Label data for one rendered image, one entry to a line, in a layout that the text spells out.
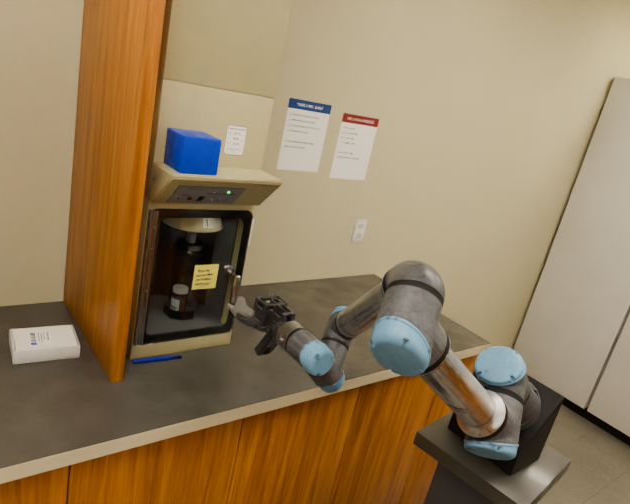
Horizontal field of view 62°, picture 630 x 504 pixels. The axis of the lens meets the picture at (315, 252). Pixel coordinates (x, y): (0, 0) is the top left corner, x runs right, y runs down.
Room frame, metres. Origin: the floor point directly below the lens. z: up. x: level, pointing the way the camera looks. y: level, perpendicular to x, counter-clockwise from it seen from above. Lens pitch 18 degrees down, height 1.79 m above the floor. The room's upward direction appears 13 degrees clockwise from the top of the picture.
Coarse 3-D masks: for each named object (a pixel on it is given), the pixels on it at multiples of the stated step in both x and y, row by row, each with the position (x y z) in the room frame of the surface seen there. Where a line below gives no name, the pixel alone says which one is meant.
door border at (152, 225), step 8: (152, 216) 1.28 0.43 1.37; (152, 224) 1.29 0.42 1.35; (152, 232) 1.29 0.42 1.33; (152, 240) 1.29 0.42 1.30; (152, 248) 1.29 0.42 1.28; (152, 256) 1.29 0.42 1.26; (144, 264) 1.28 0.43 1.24; (144, 280) 1.28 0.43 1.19; (144, 288) 1.28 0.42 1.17; (144, 296) 1.29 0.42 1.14; (144, 304) 1.29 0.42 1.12; (144, 312) 1.29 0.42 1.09; (144, 320) 1.29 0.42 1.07; (144, 328) 1.29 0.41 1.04; (136, 336) 1.28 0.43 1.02; (136, 344) 1.28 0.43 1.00
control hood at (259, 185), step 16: (160, 176) 1.25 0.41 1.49; (176, 176) 1.21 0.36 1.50; (192, 176) 1.23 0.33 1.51; (208, 176) 1.27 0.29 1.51; (224, 176) 1.30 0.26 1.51; (240, 176) 1.34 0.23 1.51; (256, 176) 1.39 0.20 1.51; (272, 176) 1.44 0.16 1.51; (160, 192) 1.24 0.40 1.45; (256, 192) 1.40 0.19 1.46; (272, 192) 1.43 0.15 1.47
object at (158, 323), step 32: (160, 224) 1.30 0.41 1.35; (192, 224) 1.36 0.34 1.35; (224, 224) 1.42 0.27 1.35; (160, 256) 1.31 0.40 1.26; (192, 256) 1.37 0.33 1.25; (224, 256) 1.44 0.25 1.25; (160, 288) 1.32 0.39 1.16; (224, 288) 1.45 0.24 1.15; (160, 320) 1.32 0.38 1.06; (192, 320) 1.39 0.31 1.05; (224, 320) 1.46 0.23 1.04
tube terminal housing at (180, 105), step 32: (160, 96) 1.29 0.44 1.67; (192, 96) 1.34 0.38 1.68; (224, 96) 1.40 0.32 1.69; (256, 96) 1.46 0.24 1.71; (160, 128) 1.29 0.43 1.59; (192, 128) 1.35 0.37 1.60; (224, 128) 1.41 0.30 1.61; (256, 128) 1.47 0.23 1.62; (160, 160) 1.30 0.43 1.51; (224, 160) 1.42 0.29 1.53; (256, 160) 1.48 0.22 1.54; (128, 352) 1.30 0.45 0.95; (160, 352) 1.34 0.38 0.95
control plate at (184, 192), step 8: (176, 192) 1.26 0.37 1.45; (184, 192) 1.27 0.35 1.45; (192, 192) 1.29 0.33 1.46; (200, 192) 1.30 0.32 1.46; (208, 192) 1.31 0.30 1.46; (216, 192) 1.33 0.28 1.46; (224, 192) 1.34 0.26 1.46; (232, 192) 1.35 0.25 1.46; (240, 192) 1.37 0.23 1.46; (168, 200) 1.28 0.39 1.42; (176, 200) 1.29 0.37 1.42; (184, 200) 1.31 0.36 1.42; (192, 200) 1.32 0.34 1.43; (208, 200) 1.35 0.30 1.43; (216, 200) 1.36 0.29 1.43; (224, 200) 1.38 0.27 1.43; (232, 200) 1.39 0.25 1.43
